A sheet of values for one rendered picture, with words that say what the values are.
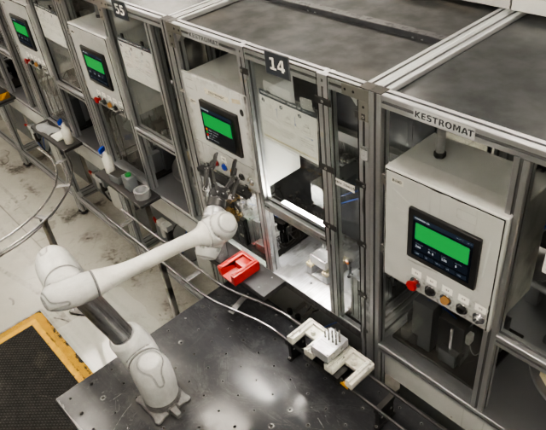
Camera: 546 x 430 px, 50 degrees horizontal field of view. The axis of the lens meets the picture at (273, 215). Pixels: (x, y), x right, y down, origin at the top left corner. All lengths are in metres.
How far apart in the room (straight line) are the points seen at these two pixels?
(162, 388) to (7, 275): 2.52
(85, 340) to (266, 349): 1.60
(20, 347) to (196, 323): 1.57
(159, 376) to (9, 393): 1.63
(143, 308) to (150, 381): 1.64
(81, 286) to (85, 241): 2.71
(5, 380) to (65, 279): 1.96
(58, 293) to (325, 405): 1.18
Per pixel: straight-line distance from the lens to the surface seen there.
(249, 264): 2.80
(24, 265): 4.86
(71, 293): 2.15
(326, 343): 2.48
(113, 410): 2.78
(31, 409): 3.85
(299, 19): 2.47
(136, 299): 4.20
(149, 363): 2.52
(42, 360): 4.07
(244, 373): 2.74
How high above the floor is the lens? 2.84
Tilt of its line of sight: 38 degrees down
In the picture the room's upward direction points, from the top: 7 degrees counter-clockwise
